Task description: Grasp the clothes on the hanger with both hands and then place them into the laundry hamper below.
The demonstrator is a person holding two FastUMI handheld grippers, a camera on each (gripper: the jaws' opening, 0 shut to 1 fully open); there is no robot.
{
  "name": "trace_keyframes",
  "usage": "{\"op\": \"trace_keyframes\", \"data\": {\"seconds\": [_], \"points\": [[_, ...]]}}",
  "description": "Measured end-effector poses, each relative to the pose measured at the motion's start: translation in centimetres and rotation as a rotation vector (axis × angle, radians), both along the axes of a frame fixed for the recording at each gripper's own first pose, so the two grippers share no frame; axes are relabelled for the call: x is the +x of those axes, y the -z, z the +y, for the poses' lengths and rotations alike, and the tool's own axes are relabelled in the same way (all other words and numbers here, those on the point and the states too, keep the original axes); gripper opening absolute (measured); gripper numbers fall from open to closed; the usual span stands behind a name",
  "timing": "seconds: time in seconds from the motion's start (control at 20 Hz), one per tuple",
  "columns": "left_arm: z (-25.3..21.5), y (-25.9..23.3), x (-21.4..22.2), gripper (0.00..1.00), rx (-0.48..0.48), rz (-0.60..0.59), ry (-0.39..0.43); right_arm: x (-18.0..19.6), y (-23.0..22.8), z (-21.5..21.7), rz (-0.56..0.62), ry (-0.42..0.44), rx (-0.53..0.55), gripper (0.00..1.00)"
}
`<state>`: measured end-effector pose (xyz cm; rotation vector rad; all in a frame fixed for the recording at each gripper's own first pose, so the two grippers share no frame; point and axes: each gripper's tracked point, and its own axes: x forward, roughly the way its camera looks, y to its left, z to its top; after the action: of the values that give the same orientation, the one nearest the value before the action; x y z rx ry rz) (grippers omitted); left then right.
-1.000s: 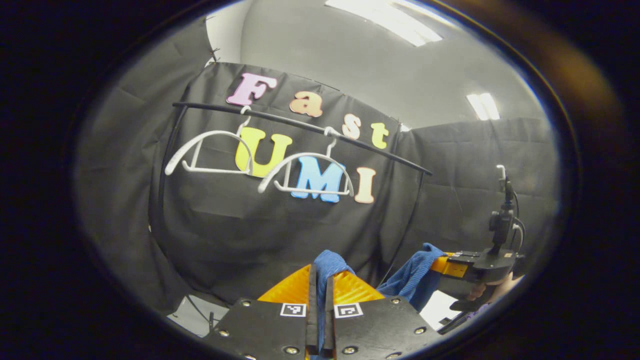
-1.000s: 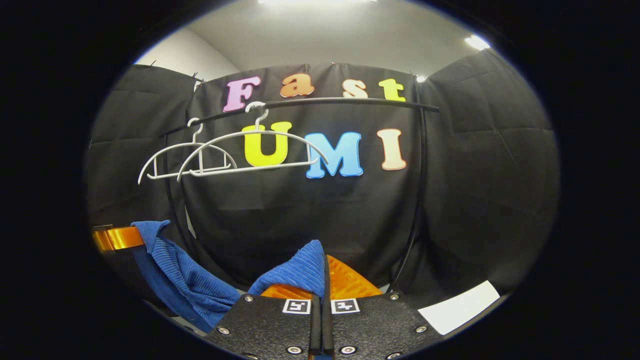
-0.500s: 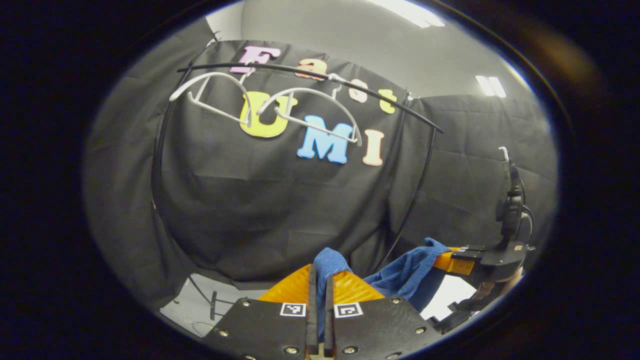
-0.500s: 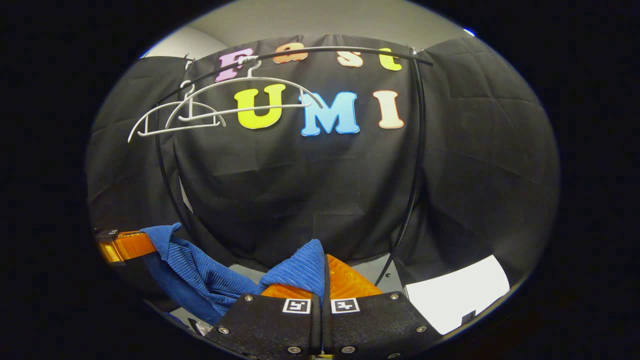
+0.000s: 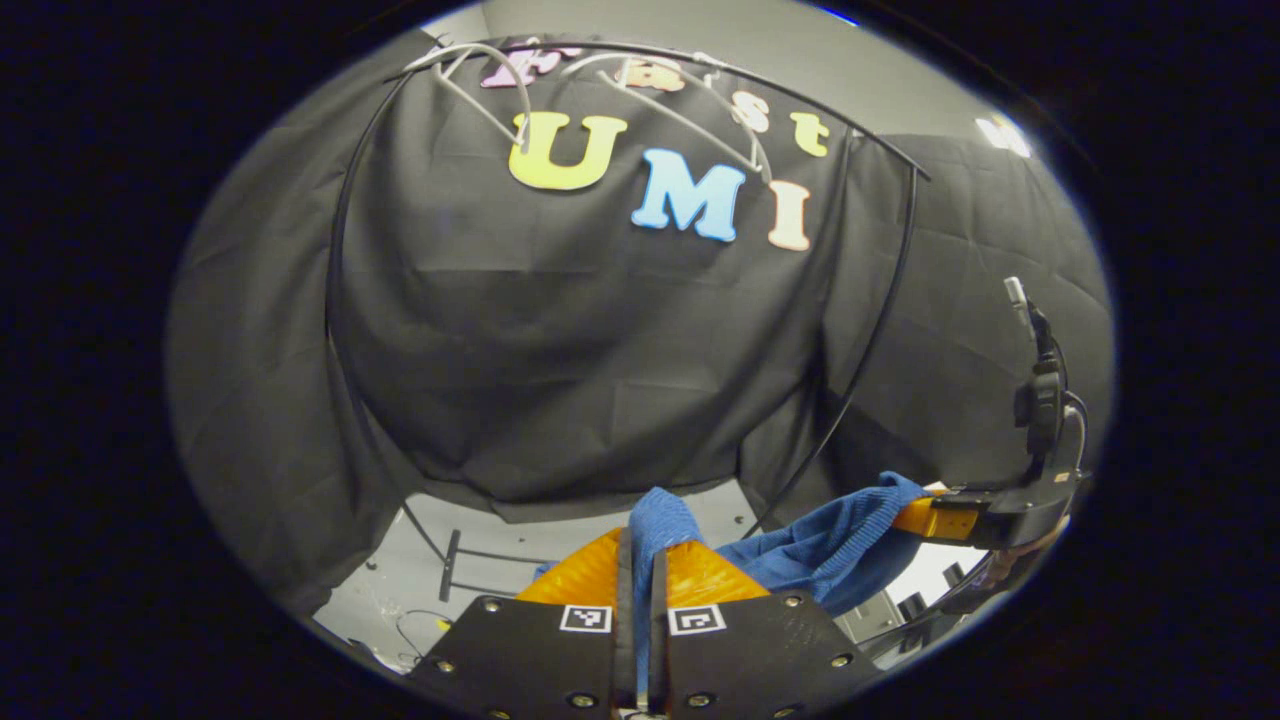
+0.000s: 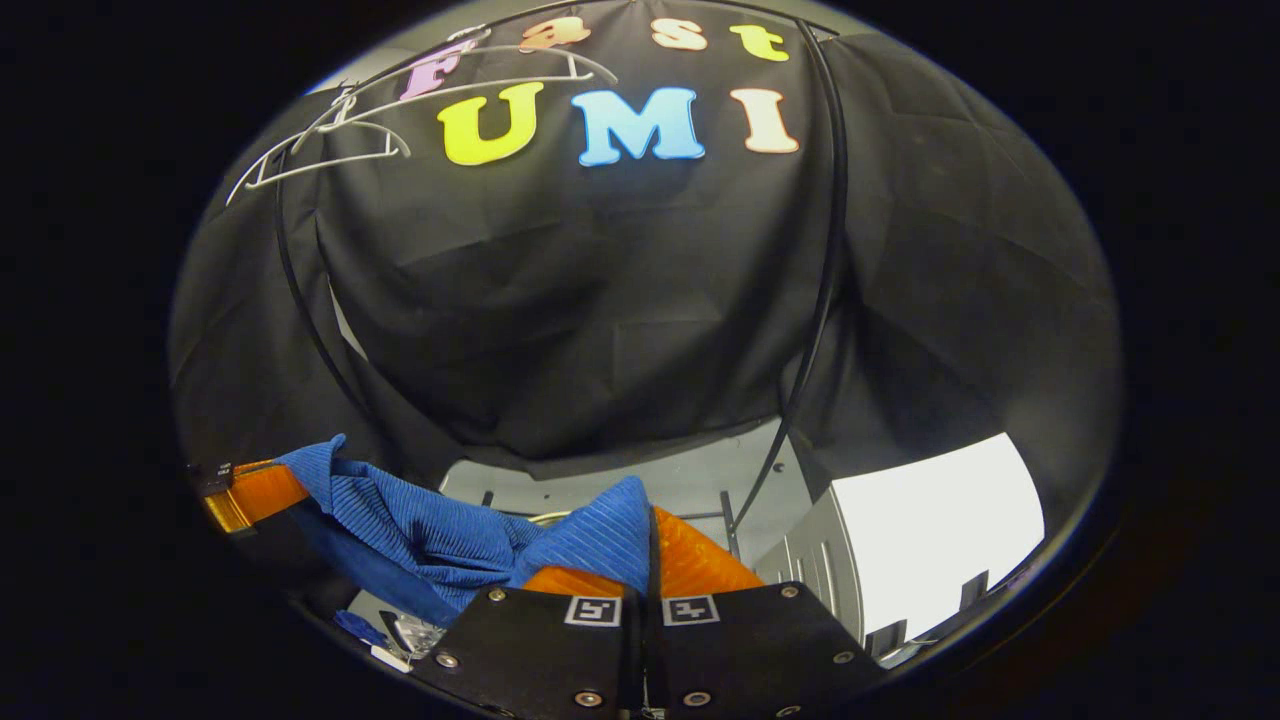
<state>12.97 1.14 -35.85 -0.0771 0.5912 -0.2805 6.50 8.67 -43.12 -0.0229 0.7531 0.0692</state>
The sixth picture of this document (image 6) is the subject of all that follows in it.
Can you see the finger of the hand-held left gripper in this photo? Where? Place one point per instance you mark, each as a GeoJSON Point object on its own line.
{"type": "Point", "coordinates": [265, 495]}

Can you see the beige laundry hamper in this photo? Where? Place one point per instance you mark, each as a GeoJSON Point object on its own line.
{"type": "Point", "coordinates": [545, 517]}

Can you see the white clothes hanger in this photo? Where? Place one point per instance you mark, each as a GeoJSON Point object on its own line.
{"type": "Point", "coordinates": [370, 126]}
{"type": "Point", "coordinates": [480, 88]}

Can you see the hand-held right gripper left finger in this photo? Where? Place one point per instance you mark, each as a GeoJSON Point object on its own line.
{"type": "Point", "coordinates": [540, 650]}

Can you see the black clothes rack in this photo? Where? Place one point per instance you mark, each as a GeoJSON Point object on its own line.
{"type": "Point", "coordinates": [826, 300]}

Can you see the white panel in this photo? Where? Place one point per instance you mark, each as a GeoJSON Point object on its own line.
{"type": "Point", "coordinates": [930, 530]}

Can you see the grey ribbed panel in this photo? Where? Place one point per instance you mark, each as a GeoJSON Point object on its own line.
{"type": "Point", "coordinates": [820, 570]}

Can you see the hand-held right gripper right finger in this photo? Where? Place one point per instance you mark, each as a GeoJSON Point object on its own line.
{"type": "Point", "coordinates": [740, 645]}

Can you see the black backdrop cloth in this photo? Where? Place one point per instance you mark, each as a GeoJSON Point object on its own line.
{"type": "Point", "coordinates": [600, 300]}

